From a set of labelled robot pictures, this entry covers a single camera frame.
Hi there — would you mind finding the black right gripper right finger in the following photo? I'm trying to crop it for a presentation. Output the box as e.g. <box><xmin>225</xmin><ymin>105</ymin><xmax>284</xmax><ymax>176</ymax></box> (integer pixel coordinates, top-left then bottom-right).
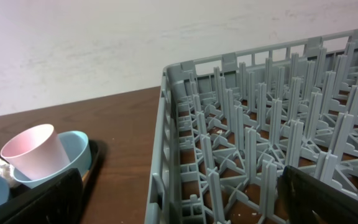
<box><xmin>278</xmin><ymin>166</ymin><xmax>358</xmax><ymax>223</ymax></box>

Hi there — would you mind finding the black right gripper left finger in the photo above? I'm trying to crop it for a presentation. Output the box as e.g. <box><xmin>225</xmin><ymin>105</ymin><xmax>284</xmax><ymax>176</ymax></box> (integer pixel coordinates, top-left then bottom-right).
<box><xmin>0</xmin><ymin>168</ymin><xmax>83</xmax><ymax>224</ymax></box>

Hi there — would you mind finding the pink plastic cup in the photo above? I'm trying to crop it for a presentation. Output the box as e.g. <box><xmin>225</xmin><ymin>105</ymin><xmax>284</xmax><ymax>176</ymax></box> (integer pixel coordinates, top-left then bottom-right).
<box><xmin>0</xmin><ymin>124</ymin><xmax>70</xmax><ymax>180</ymax></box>

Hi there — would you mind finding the light blue small bowl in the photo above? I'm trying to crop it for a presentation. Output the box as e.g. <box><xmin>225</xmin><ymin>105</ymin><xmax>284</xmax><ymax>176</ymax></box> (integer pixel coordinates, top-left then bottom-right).
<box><xmin>13</xmin><ymin>131</ymin><xmax>92</xmax><ymax>189</ymax></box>

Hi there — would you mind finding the grey dishwasher rack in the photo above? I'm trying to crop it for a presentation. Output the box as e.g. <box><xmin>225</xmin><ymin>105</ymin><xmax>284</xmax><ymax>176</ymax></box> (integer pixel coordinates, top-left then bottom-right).
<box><xmin>145</xmin><ymin>29</ymin><xmax>358</xmax><ymax>223</ymax></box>

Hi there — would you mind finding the brown serving tray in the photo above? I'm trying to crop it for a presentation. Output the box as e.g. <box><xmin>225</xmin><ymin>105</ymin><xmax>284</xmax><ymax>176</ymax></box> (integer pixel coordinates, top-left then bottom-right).
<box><xmin>7</xmin><ymin>141</ymin><xmax>100</xmax><ymax>209</ymax></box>

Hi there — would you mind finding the crumpled white tissue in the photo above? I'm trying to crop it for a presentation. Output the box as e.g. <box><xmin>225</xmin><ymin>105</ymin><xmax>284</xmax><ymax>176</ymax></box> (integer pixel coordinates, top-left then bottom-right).
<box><xmin>0</xmin><ymin>159</ymin><xmax>20</xmax><ymax>188</ymax></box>

